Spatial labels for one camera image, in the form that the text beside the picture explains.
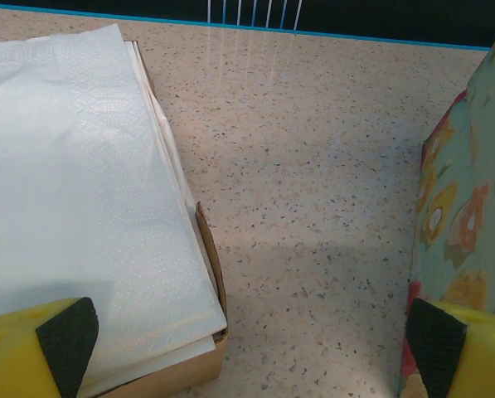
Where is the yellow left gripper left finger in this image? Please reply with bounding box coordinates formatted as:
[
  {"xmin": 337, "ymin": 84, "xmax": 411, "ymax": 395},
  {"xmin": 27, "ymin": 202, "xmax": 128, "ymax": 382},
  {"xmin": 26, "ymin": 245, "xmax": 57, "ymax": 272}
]
[{"xmin": 0, "ymin": 296, "xmax": 100, "ymax": 398}]

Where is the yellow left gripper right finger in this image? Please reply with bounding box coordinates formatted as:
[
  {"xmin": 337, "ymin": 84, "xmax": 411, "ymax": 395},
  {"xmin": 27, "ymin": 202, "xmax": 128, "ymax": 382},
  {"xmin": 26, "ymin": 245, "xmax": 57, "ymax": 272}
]
[{"xmin": 406, "ymin": 297, "xmax": 495, "ymax": 398}]

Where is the floral paper gift bag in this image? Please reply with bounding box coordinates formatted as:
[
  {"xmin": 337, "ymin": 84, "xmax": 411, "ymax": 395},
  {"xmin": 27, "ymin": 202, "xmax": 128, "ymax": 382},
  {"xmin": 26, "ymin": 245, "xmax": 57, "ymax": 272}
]
[{"xmin": 398, "ymin": 25, "xmax": 495, "ymax": 398}]

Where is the white paper napkin stack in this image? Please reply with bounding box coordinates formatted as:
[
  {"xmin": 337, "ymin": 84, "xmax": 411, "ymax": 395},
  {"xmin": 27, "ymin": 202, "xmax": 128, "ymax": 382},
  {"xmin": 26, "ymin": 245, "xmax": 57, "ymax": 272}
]
[{"xmin": 0, "ymin": 23, "xmax": 227, "ymax": 395}]

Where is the brown cardboard napkin box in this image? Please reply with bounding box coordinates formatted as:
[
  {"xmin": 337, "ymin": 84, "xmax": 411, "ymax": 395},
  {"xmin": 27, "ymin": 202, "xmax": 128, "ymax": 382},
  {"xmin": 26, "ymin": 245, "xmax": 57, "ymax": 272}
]
[{"xmin": 80, "ymin": 39, "xmax": 229, "ymax": 398}]

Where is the blue table border frame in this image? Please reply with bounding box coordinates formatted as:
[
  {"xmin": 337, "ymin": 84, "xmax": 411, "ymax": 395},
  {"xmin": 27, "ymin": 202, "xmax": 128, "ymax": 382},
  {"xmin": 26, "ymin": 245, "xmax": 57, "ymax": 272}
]
[{"xmin": 0, "ymin": 2, "xmax": 491, "ymax": 53}]

